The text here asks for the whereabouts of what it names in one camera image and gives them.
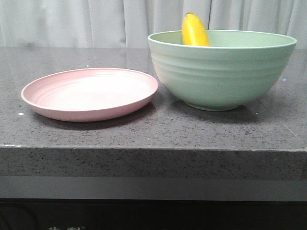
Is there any yellow banana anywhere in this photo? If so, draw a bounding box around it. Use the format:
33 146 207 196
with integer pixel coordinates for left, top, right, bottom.
181 12 211 46

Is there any pink plate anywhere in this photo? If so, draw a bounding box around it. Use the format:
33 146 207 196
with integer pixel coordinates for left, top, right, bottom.
21 68 158 122

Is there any green bowl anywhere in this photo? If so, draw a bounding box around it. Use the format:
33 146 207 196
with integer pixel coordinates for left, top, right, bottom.
148 30 297 111

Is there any white curtain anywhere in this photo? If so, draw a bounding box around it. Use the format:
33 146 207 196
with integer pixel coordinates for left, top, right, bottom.
0 0 307 49

